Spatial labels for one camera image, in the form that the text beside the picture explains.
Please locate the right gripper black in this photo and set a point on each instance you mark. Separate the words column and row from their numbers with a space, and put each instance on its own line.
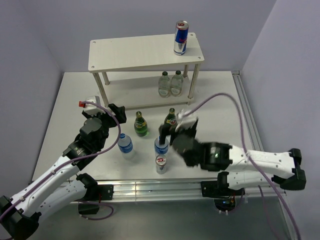
column 164, row 130

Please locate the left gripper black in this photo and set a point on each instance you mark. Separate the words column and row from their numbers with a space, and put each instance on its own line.
column 113, row 123

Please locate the Pocari Sweat bottle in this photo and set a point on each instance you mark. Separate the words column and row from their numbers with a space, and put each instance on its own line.
column 125, row 146
column 161, row 149

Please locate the green Perrier bottle yellow label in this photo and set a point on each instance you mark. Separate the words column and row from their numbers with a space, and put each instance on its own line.
column 140, row 125

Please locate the silver energy drink can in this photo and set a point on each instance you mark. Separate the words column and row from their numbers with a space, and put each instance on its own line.
column 161, row 164

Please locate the Red Bull can blue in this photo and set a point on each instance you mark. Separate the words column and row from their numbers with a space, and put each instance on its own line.
column 181, row 37

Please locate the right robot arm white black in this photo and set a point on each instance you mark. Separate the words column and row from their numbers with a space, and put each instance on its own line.
column 236, row 167

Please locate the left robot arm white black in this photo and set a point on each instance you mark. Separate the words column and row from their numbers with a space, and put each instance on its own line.
column 20, row 214

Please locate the white two-tier wooden shelf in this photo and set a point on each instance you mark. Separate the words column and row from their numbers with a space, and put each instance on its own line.
column 141, row 53

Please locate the green Perrier bottle red label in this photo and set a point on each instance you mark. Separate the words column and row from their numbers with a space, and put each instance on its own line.
column 170, row 122

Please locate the clear glass bottle right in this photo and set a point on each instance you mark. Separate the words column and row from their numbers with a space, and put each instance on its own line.
column 176, row 84

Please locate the clear glass bottle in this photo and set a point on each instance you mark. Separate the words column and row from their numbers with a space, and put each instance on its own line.
column 164, row 85
column 176, row 84

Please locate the clear glass bottle left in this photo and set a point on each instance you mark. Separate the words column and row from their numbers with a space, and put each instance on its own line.
column 164, row 85

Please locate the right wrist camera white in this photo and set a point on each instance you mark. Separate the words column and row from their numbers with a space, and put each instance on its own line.
column 185, row 120

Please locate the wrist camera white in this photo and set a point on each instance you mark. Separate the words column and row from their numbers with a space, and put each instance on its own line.
column 89, row 108
column 185, row 120

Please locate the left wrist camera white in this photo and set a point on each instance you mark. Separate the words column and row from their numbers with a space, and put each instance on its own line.
column 89, row 108

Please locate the aluminium rail frame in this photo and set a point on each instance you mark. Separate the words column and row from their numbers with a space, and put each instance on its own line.
column 136, row 179

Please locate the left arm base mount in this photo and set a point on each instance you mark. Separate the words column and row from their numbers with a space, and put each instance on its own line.
column 95, row 193

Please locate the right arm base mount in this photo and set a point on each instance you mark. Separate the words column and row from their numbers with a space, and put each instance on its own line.
column 225, row 200

